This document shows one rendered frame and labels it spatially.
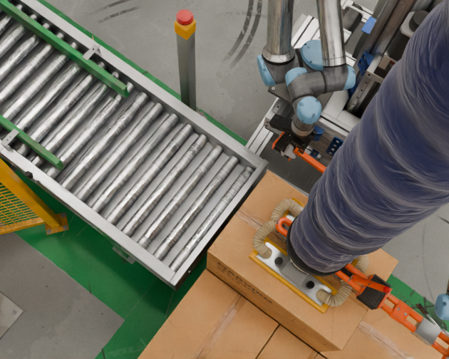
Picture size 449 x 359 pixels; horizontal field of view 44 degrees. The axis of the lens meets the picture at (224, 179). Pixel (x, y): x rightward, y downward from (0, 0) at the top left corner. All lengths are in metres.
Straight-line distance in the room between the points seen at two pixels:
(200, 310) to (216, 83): 1.48
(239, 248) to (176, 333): 0.55
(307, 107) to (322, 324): 0.80
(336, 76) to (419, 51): 1.10
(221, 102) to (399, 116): 2.53
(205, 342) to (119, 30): 2.00
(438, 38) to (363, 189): 0.42
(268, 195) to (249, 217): 0.11
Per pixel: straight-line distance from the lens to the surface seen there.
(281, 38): 1.95
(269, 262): 2.08
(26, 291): 3.16
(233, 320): 2.47
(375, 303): 2.02
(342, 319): 2.13
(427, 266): 3.29
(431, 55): 0.75
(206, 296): 2.48
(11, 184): 2.45
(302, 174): 3.00
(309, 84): 1.84
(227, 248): 2.10
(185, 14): 2.38
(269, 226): 2.04
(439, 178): 0.91
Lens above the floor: 3.01
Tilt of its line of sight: 72 degrees down
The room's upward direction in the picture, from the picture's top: 7 degrees clockwise
